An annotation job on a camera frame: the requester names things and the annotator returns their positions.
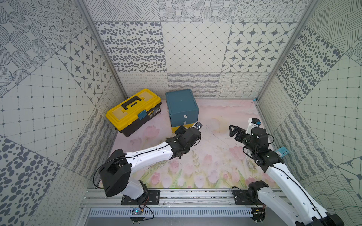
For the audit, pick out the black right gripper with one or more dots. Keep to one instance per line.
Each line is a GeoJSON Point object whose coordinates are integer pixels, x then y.
{"type": "Point", "coordinates": [242, 132]}

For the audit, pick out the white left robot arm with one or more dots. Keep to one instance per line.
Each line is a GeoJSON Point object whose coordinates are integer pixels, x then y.
{"type": "Point", "coordinates": [116, 172]}

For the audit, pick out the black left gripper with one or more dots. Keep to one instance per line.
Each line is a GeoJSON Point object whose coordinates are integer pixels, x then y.
{"type": "Point", "coordinates": [182, 131]}

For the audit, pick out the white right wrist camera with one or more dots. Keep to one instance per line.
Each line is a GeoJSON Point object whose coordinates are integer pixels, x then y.
{"type": "Point", "coordinates": [252, 123]}

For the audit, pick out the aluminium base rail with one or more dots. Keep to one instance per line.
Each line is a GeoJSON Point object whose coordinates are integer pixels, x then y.
{"type": "Point", "coordinates": [174, 198]}

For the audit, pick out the yellow black toolbox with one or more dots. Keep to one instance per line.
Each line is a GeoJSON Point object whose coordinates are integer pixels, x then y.
{"type": "Point", "coordinates": [133, 113]}

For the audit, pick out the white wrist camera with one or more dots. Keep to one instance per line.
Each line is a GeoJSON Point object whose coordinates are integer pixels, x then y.
{"type": "Point", "coordinates": [252, 123]}
{"type": "Point", "coordinates": [198, 125]}

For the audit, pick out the teal drawer cabinet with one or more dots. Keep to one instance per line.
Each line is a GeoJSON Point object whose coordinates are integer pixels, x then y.
{"type": "Point", "coordinates": [182, 107]}

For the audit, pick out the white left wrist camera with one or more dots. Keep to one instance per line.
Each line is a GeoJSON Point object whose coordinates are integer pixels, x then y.
{"type": "Point", "coordinates": [198, 125]}

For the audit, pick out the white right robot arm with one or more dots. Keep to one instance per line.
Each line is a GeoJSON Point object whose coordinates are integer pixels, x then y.
{"type": "Point", "coordinates": [301, 209]}

